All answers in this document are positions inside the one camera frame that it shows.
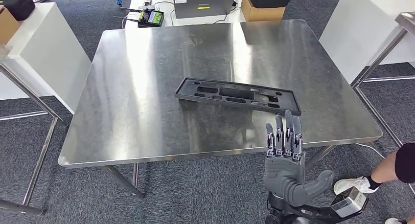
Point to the brown cardboard box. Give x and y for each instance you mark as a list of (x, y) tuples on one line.
[(259, 13), (8, 26)]

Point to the grey laptop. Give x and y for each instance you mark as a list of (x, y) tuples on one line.
[(204, 3)]

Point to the black remote controller with screen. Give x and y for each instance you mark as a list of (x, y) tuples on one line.
[(150, 18)]

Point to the white desk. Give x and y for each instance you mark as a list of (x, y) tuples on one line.
[(168, 21)]

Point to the white block counter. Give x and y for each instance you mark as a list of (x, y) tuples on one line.
[(48, 54), (360, 28)]

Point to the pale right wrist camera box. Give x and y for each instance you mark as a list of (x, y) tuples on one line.
[(350, 201)]

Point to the steel frame side table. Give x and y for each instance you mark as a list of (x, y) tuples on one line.
[(39, 157), (379, 60)]

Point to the person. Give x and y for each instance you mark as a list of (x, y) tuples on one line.
[(389, 170)]

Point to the black plastic plate frame part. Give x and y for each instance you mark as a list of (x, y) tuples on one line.
[(236, 94)]

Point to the stainless steel workbench table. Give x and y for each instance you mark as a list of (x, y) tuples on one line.
[(146, 102)]

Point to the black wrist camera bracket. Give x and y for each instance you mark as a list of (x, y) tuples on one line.
[(311, 212)]

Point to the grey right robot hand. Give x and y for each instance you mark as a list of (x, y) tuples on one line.
[(285, 174)]

